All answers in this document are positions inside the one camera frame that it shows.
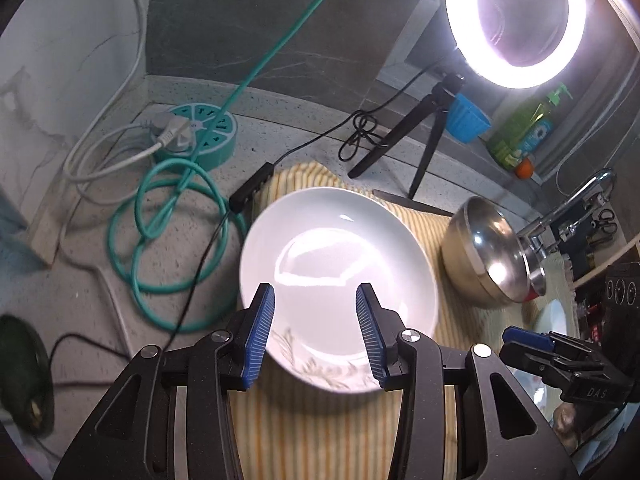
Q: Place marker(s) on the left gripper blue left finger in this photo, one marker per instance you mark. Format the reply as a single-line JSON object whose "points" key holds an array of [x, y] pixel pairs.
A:
{"points": [[254, 333]]}

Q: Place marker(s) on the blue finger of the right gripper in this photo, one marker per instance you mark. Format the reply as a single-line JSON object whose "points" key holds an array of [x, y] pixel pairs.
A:
{"points": [[530, 339]]}

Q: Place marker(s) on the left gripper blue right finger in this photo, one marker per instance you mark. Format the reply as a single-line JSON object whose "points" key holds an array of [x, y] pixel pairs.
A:
{"points": [[379, 328]]}

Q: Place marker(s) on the light blue ceramic bowl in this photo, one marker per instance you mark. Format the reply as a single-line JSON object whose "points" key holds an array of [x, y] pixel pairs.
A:
{"points": [[551, 318]]}

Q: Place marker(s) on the large steel bowl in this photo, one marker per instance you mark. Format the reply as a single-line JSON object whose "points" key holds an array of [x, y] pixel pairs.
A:
{"points": [[484, 259]]}

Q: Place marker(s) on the white plate with gold leaf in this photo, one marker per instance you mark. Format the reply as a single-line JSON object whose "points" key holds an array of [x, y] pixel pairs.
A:
{"points": [[315, 247]]}

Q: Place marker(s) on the chrome kitchen faucet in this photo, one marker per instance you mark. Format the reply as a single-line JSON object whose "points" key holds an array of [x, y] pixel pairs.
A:
{"points": [[544, 235]]}

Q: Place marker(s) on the yellow striped cloth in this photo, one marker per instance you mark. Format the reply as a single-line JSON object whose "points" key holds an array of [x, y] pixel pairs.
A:
{"points": [[287, 429]]}

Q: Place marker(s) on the orange fruit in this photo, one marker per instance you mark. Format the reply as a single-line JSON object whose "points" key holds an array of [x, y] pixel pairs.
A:
{"points": [[525, 169]]}

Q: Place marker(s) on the green dish soap bottle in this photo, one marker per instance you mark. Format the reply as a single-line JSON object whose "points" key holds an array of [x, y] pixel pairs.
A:
{"points": [[529, 124]]}

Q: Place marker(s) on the blue ribbed cup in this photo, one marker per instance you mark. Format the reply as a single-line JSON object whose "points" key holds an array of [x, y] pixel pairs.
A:
{"points": [[465, 120]]}

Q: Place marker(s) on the teal round power strip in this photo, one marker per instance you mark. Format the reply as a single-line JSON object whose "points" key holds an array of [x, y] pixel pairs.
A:
{"points": [[196, 121]]}

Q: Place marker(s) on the black tripod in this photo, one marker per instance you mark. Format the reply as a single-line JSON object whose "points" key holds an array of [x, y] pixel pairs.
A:
{"points": [[437, 104]]}

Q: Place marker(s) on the dark green round object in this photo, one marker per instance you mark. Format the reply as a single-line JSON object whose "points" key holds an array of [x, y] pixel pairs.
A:
{"points": [[26, 383]]}

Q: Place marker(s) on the black inline cable controller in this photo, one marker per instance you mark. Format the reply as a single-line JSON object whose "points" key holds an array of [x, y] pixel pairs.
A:
{"points": [[245, 193]]}

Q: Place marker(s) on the ring light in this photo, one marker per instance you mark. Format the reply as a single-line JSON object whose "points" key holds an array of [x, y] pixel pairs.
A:
{"points": [[517, 44]]}

